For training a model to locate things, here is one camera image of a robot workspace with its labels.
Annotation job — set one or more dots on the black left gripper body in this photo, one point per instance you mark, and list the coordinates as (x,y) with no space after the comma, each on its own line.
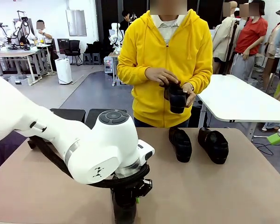
(128,187)

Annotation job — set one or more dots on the person's right forearm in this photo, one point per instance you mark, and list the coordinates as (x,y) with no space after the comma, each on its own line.
(133,70)

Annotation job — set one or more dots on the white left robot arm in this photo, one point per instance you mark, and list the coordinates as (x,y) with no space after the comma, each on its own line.
(49,130)

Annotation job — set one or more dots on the person's left forearm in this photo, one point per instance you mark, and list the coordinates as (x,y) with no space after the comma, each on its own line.
(203,79)

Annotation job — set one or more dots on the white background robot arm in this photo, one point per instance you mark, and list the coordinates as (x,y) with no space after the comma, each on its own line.
(0,35)
(21,25)

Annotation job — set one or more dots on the person's left hand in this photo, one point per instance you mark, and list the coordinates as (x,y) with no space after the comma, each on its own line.
(190,98)

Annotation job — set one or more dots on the person's right hand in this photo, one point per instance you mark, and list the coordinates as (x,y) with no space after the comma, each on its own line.
(158,74)

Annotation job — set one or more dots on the mannequin with bucket hat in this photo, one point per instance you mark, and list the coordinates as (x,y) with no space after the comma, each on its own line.
(274,39)

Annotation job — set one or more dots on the black tripod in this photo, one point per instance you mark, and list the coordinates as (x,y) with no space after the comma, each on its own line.
(231,46)

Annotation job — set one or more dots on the mannequin in red shirt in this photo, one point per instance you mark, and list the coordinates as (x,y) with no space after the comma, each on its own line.
(250,35)

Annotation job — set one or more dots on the mannequin in beige jacket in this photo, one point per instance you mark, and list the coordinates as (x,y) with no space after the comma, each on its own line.
(221,39)

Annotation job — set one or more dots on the computer case with lights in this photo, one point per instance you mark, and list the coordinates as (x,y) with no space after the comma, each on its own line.
(108,65)

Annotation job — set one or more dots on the grey stool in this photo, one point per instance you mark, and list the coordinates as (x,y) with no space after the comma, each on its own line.
(87,58)
(96,58)

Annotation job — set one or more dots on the white air purifier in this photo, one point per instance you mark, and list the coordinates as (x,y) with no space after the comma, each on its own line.
(63,71)

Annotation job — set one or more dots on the person in yellow hoodie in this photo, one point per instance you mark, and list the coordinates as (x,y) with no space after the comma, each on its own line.
(154,46)

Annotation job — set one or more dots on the black bags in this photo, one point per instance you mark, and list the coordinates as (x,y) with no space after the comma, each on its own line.
(93,46)

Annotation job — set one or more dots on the black office chair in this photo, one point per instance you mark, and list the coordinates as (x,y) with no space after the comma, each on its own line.
(73,49)

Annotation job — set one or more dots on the clear plastic storage bin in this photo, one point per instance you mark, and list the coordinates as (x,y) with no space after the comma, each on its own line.
(19,80)

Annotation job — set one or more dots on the black monitor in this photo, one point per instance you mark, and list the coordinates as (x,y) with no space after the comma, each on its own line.
(62,45)

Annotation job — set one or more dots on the person in black clothes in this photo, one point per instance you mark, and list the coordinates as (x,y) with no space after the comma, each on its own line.
(126,21)

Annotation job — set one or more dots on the person in white T-shirt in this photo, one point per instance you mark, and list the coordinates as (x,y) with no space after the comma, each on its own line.
(43,35)

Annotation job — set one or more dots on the white workbench table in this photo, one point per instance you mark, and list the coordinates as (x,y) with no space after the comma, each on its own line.
(14,54)

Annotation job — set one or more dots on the silver wall panel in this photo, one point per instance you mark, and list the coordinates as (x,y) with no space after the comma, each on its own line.
(76,22)

